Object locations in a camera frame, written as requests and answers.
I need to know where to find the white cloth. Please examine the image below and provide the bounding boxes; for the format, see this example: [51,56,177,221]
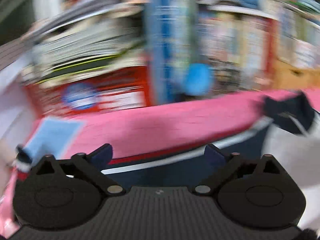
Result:
[260,124,320,230]

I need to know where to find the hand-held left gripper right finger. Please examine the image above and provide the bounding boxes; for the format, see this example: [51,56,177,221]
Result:
[193,143,288,195]

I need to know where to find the round blue plush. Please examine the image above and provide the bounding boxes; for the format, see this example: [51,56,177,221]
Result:
[183,63,215,97]

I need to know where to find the pink and navy garment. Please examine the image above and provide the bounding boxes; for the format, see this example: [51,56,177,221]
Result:
[0,88,320,238]

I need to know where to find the navy garment with striped trim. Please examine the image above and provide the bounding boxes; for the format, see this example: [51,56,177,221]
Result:
[101,91,316,189]

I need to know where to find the stack of magazines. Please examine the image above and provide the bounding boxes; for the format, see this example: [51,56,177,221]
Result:
[24,1,148,84]

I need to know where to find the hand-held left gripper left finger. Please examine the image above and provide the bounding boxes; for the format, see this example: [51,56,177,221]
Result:
[31,143,126,197]

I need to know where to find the red box with blue label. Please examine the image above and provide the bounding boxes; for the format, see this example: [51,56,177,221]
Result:
[25,65,151,117]

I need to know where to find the row of books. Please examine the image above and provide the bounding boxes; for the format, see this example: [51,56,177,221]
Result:
[197,5,277,92]

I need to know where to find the light blue cloth patch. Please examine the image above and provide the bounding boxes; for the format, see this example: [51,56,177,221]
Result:
[24,117,84,162]

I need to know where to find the tall blue box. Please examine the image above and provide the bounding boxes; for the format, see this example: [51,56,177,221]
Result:
[144,0,199,105]

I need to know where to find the wooden cabinet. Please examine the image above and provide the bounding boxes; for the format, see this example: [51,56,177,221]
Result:
[272,59,320,91]

